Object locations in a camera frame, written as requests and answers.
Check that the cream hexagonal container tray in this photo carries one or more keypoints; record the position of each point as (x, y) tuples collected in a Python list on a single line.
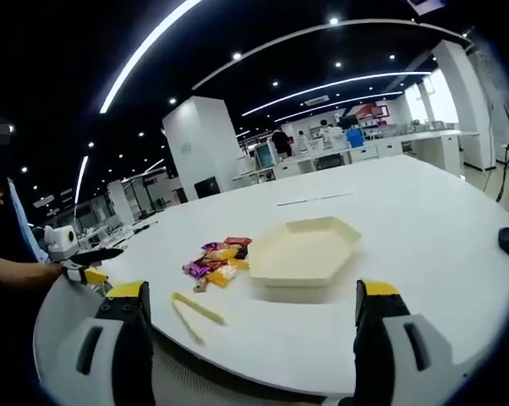
[(299, 256)]

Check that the pile of food snack packets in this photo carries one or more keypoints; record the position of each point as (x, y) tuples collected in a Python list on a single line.
[(220, 264)]

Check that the white square pillar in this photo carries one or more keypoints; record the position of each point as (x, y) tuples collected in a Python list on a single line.
[(199, 144)]

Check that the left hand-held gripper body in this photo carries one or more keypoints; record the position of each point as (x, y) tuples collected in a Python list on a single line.
[(62, 242)]

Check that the blue framed white box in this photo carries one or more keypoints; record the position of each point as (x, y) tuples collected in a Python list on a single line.
[(265, 155)]

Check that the cream food tongs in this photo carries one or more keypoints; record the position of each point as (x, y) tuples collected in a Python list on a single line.
[(197, 315)]

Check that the black monitor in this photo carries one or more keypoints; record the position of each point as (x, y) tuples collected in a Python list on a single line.
[(206, 187)]

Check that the long curved ceiling light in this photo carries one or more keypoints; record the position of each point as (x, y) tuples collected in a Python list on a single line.
[(144, 46)]

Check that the blue storage bin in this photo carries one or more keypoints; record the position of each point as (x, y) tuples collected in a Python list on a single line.
[(355, 138)]

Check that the ceiling mounted screen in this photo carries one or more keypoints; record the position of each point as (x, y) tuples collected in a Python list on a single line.
[(425, 5)]

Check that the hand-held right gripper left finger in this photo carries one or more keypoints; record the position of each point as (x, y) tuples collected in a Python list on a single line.
[(111, 355)]

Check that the person in black shirt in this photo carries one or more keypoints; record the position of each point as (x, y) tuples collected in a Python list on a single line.
[(1, 228)]

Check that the white counter cabinets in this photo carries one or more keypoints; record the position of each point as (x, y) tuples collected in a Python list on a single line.
[(390, 148)]

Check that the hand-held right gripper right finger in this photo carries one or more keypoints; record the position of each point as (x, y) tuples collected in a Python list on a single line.
[(390, 351)]

